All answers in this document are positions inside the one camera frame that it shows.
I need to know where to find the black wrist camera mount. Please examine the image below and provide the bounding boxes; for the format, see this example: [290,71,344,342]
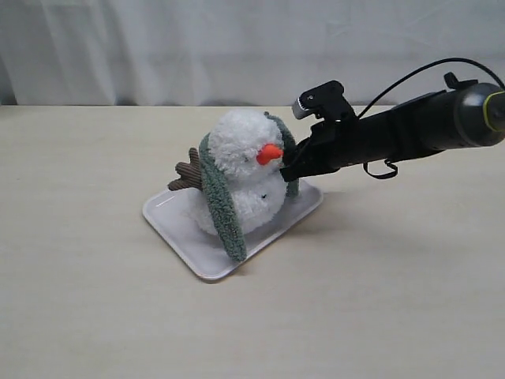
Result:
[291,80,356,122]

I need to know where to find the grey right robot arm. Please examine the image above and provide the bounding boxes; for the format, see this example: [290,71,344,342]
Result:
[281,81,504,182]

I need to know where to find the white plastic tray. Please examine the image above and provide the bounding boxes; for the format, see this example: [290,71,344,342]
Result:
[142,180,324,282]

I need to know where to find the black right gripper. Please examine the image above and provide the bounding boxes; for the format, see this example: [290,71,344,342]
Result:
[280,92,454,182]

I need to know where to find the white plush snowman toy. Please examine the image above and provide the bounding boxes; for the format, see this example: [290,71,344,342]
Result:
[166,108,301,237]

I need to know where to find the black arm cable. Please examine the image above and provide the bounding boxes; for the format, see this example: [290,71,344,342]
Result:
[357,57,505,178]

